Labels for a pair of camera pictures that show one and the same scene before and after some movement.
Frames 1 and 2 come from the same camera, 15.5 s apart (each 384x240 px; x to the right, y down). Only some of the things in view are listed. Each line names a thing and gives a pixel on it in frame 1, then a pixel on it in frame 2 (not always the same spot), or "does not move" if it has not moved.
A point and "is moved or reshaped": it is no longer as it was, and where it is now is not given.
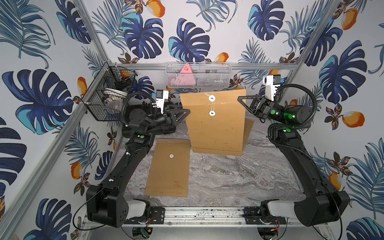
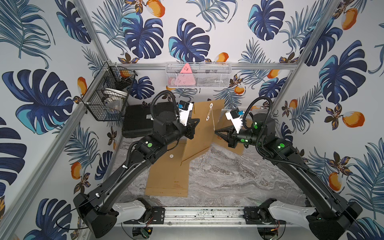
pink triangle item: x=185 y=77 does not move
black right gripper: x=262 y=108 -> x=231 y=136
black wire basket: x=104 y=99 does not move
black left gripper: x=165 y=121 -> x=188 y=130
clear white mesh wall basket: x=198 y=75 does not move
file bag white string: x=212 y=98 -> x=208 y=117
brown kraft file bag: x=216 y=123 is moved or reshaped
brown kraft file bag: x=168 y=173 does not move
